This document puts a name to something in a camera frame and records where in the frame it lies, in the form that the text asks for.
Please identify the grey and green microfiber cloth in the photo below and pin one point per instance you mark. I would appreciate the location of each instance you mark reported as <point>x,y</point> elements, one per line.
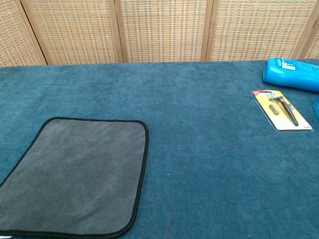
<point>74,174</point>

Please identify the blue velvet table cover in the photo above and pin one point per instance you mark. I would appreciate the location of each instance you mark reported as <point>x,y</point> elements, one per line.
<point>199,161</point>

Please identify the razor in yellow blister pack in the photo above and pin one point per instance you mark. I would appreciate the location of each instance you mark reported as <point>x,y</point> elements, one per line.
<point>279,112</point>

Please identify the blue cookie box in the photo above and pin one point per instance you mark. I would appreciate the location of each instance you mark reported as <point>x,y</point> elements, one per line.
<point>316,108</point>

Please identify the woven bamboo folding screen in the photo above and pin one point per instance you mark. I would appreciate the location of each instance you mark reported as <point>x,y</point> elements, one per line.
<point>162,30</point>

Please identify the blue detergent bottle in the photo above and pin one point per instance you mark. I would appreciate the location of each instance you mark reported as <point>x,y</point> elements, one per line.
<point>289,74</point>

